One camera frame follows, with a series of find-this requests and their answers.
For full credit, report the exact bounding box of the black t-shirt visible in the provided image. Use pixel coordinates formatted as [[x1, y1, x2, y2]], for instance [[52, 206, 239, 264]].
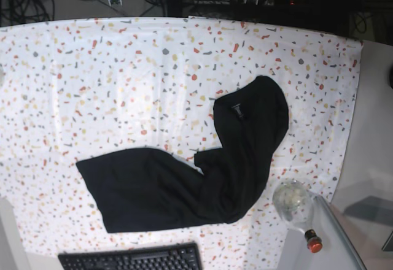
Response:
[[76, 76, 289, 233]]

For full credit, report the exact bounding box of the clear glass bottle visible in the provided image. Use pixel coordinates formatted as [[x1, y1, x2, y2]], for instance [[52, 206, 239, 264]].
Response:
[[273, 179, 314, 234]]

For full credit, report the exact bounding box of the terrazzo pattern tablecloth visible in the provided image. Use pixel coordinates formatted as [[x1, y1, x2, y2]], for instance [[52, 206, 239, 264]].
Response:
[[1, 18, 363, 269]]

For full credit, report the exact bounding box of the black computer keyboard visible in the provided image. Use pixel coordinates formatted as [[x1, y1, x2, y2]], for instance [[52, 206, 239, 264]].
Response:
[[58, 242, 203, 270]]

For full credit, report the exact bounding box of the red bottle cap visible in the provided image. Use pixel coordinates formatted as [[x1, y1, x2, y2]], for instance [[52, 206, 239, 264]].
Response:
[[304, 229, 323, 253]]

